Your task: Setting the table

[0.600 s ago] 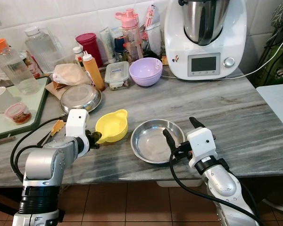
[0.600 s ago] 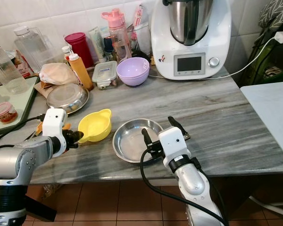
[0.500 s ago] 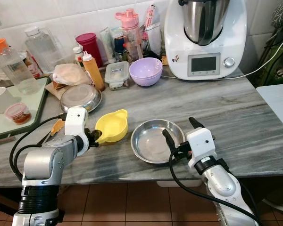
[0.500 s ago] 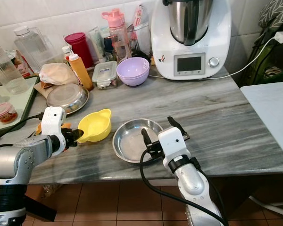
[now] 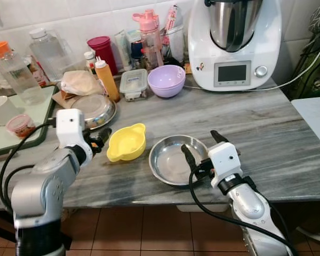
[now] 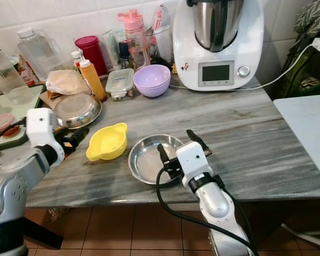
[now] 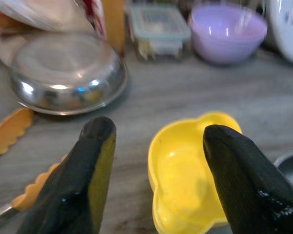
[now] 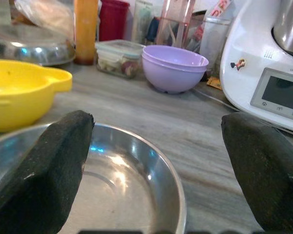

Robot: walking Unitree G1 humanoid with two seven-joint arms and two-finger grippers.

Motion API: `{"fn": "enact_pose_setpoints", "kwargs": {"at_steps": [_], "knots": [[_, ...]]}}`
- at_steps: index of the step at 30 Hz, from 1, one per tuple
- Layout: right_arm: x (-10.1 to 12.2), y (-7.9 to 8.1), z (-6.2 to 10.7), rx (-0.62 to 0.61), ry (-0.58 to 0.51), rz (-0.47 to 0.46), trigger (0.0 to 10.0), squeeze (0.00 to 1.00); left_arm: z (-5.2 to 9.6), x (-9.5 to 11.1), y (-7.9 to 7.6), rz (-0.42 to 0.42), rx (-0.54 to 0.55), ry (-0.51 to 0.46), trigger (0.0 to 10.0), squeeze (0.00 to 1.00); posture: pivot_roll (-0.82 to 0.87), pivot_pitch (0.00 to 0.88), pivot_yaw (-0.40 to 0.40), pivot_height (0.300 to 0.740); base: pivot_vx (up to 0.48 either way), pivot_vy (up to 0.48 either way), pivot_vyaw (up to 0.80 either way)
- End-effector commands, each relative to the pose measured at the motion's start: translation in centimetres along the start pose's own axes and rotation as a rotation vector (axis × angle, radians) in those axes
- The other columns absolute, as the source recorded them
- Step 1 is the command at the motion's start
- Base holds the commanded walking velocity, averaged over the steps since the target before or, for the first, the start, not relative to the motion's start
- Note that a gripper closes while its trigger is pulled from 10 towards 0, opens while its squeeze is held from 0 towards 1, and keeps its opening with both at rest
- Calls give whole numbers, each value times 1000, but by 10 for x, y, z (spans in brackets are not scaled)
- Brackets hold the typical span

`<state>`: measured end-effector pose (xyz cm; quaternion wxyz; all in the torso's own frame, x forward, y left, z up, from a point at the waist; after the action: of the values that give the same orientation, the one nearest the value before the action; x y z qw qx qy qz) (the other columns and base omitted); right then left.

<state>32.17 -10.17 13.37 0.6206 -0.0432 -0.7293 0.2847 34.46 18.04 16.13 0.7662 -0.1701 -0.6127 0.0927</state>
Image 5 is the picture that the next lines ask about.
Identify small bottle with white cap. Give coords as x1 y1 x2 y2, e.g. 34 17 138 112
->
84 50 98 73

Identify green rimmed tray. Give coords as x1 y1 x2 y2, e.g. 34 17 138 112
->
0 93 58 159

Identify dark blue jar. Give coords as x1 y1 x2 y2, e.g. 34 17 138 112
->
129 40 146 70

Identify deep stainless steel bowl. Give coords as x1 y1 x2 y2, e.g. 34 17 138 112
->
149 135 210 186

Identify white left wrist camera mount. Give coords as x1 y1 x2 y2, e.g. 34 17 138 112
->
55 108 93 153

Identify pink and white packet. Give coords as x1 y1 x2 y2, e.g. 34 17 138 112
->
164 4 183 59

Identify white folding table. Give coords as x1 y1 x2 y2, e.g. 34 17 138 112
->
291 96 320 251

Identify yellow plastic bowl with handles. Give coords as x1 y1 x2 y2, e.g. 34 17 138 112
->
106 123 147 163

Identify white food processor with steel jug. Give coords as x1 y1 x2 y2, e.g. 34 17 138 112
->
187 0 283 92

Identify clear plastic jug white cap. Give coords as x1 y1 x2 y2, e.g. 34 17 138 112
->
29 28 75 82

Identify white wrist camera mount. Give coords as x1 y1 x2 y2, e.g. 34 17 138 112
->
55 108 93 153
208 141 243 188

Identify small clear lidded food container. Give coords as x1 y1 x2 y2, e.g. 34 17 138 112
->
119 69 149 102

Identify white and green sachet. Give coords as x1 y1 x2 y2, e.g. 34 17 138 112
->
115 29 133 71

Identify orange squeeze sauce bottle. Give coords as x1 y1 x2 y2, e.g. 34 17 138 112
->
94 57 121 102

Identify clear bottle with orange cap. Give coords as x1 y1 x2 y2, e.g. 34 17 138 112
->
0 41 47 106

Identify purple plastic bowl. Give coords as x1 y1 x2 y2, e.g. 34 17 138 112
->
148 65 187 99

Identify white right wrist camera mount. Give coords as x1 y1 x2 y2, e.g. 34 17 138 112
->
208 141 243 188

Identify dark cluttered storage rack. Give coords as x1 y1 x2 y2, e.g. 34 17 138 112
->
288 32 320 102

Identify pink capped water bottle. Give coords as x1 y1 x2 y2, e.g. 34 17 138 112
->
132 9 164 71

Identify small tub with red food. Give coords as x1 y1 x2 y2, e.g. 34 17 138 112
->
5 114 37 138

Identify pale crumpled paper bag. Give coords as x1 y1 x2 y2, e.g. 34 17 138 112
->
60 70 105 97

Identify dark red plastic cup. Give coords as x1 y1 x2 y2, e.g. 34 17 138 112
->
86 36 118 75

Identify brown paper sheet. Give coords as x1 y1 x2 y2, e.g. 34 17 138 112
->
52 88 83 109

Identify shallow stainless steel dish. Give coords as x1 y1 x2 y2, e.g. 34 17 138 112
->
69 94 117 130

